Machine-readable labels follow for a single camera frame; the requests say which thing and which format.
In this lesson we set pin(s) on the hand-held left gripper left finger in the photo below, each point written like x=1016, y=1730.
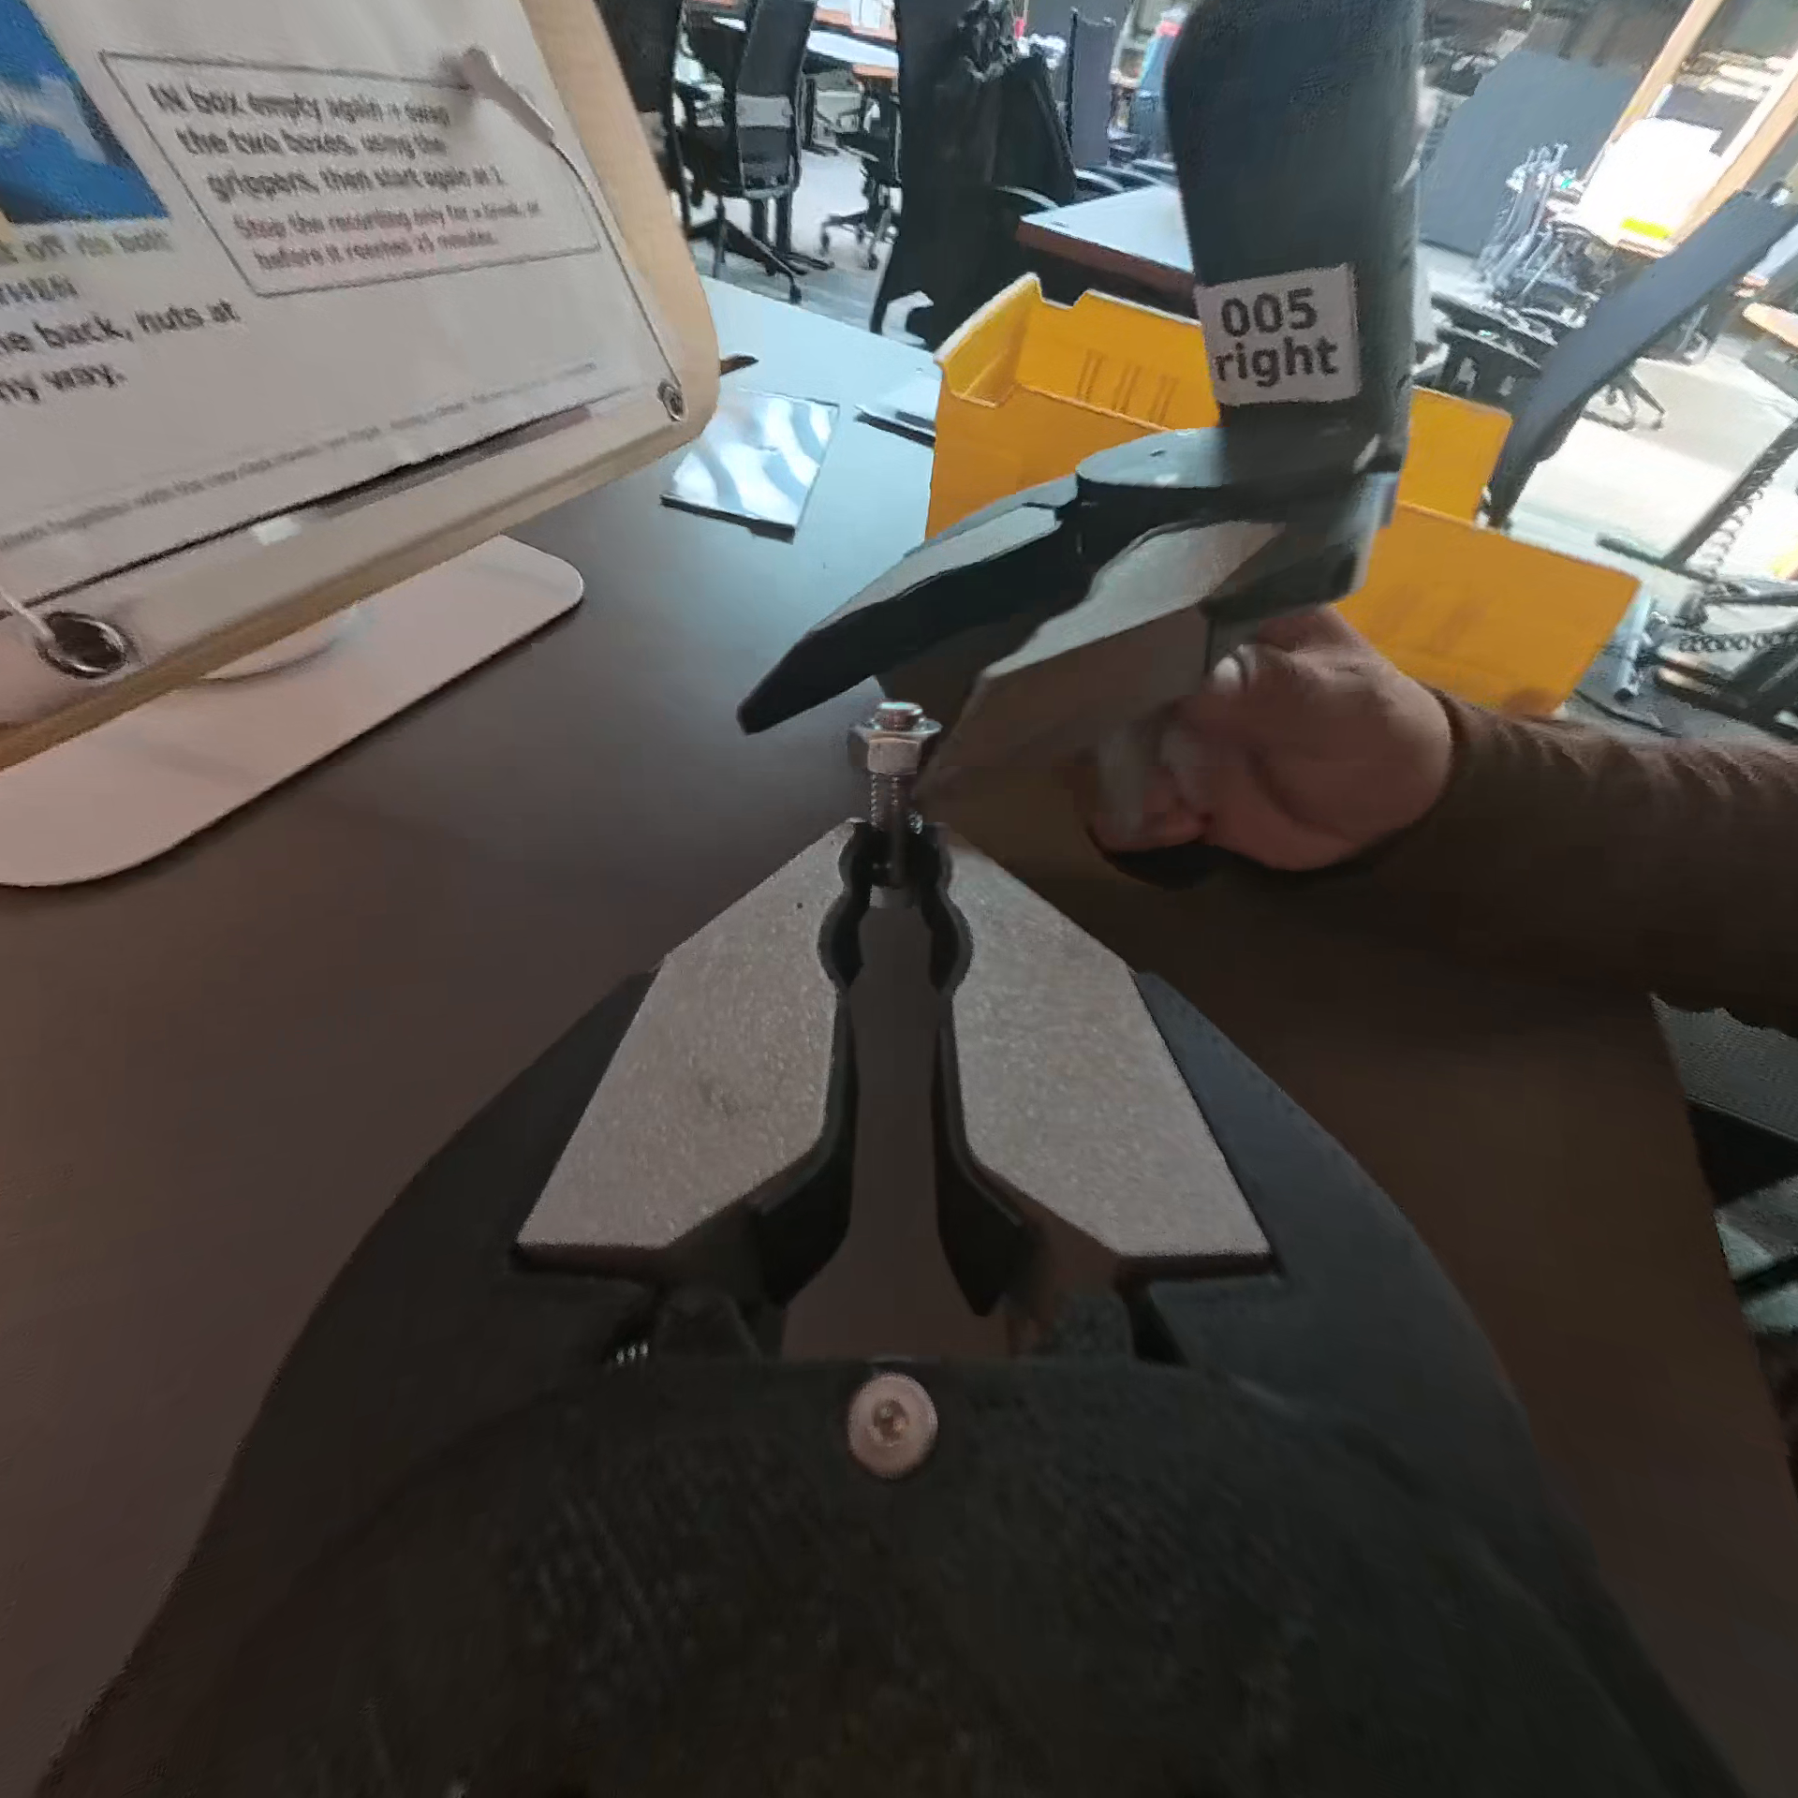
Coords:
x=687, y=1096

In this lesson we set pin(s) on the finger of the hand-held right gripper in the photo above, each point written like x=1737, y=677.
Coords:
x=1096, y=661
x=928, y=605

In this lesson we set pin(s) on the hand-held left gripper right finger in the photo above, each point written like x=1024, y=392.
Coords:
x=1096, y=1096

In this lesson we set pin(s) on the steel hex nut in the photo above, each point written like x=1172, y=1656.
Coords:
x=896, y=752

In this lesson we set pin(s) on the yellow plastic bin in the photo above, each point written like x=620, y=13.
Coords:
x=1011, y=422

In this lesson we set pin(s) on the steel bolt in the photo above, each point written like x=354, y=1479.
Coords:
x=896, y=823

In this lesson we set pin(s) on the person's right forearm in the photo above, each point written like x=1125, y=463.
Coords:
x=1615, y=873

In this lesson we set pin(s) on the person's right hand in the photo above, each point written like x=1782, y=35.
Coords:
x=1322, y=758

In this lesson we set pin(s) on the dark office desk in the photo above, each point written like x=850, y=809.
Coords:
x=1110, y=238

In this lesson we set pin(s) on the shiny silver pouch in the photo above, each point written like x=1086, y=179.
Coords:
x=752, y=463

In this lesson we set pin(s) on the office chair with dark jacket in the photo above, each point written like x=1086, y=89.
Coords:
x=970, y=127

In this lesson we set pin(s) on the instruction sheet on stand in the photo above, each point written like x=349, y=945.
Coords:
x=211, y=802

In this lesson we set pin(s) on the printed instruction sheet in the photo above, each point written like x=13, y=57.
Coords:
x=351, y=281

